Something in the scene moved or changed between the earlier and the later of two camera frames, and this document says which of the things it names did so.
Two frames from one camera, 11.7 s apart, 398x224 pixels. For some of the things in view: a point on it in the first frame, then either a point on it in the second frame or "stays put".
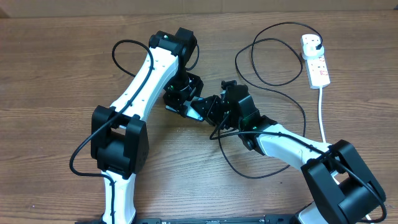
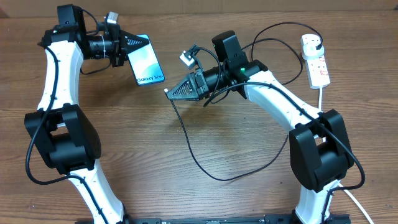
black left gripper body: (183, 86) → (117, 55)
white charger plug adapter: (310, 52) stays put
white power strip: (318, 75) stays put
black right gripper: (212, 103) → (198, 93)
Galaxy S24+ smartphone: (191, 112) → (145, 64)
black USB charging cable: (236, 171) → (287, 137)
